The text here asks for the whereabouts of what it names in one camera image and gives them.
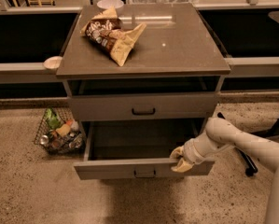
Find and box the green snack bag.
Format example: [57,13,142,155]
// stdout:
[45,108,61,130]

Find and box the grey drawer cabinet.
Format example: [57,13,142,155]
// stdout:
[55,2,231,123]

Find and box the grey drawer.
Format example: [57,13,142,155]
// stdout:
[74,119,214,180]
[68,92,218,121]

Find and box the wire basket with groceries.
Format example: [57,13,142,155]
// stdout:
[35,107,84,154]

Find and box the black wheeled stand base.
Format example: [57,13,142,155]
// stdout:
[216,101,279,177]

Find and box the brown chip bag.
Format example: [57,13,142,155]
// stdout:
[80,7,146,66]

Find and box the silver soda can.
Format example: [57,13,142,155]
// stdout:
[39,134,49,146]

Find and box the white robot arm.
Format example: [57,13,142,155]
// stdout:
[170,118,279,224]

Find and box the small white bowl on rail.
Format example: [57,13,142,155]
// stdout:
[43,56,63,70]

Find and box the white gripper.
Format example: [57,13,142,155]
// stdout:
[170,133,217,173]

